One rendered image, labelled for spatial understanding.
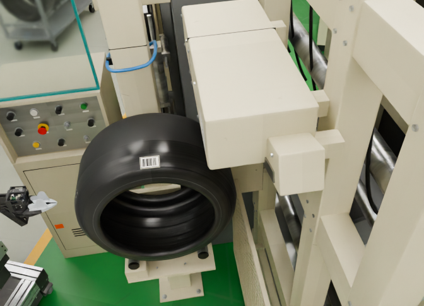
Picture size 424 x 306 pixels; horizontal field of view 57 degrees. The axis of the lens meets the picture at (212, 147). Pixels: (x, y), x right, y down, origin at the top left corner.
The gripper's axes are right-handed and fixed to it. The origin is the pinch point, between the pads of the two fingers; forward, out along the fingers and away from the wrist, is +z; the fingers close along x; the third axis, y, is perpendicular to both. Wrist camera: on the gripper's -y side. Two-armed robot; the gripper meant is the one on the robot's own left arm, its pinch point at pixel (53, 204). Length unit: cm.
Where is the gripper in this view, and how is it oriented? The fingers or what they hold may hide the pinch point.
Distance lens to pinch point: 155.3
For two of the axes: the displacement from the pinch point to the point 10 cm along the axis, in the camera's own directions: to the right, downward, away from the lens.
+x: -1.4, -6.5, 7.4
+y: 0.6, -7.5, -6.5
